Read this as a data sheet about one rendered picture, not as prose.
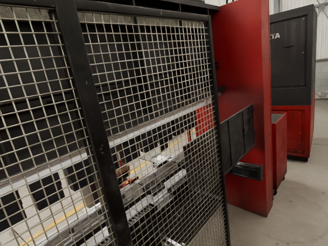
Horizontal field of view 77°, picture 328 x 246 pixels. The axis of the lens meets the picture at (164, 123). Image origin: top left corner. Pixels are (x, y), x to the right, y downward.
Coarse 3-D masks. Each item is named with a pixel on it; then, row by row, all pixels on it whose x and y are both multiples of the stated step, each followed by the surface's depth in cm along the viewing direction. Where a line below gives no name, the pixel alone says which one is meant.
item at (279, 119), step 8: (272, 112) 281; (280, 112) 275; (272, 120) 254; (280, 120) 250; (272, 128) 240; (280, 128) 252; (272, 136) 243; (280, 136) 254; (272, 144) 246; (280, 144) 257; (272, 152) 249; (280, 152) 260; (272, 160) 251; (280, 160) 262; (280, 168) 265; (280, 176) 268
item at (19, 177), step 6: (198, 102) 181; (180, 108) 164; (186, 108) 169; (168, 114) 153; (174, 114) 158; (150, 120) 142; (156, 120) 144; (120, 132) 124; (132, 132) 129; (114, 138) 120; (84, 150) 107; (60, 156) 100; (66, 156) 101; (72, 156) 103; (54, 162) 96; (30, 168) 91; (42, 168) 93; (24, 174) 88; (30, 174) 90; (0, 180) 83; (12, 180) 85; (18, 180) 86; (0, 186) 82
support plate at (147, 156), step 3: (150, 153) 209; (153, 153) 208; (156, 153) 207; (162, 153) 205; (147, 156) 203; (165, 156) 197; (144, 159) 198; (147, 159) 197; (153, 159) 195; (153, 162) 190
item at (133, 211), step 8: (176, 176) 161; (168, 184) 152; (160, 192) 144; (144, 200) 138; (152, 200) 137; (160, 200) 135; (128, 216) 125; (104, 232) 115; (88, 240) 111; (96, 240) 111
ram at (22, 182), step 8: (200, 104) 220; (184, 112) 201; (168, 120) 184; (144, 128) 164; (152, 128) 170; (128, 136) 153; (112, 144) 143; (72, 160) 123; (48, 168) 114; (56, 168) 117; (32, 176) 108; (40, 176) 111; (16, 184) 103; (0, 192) 99
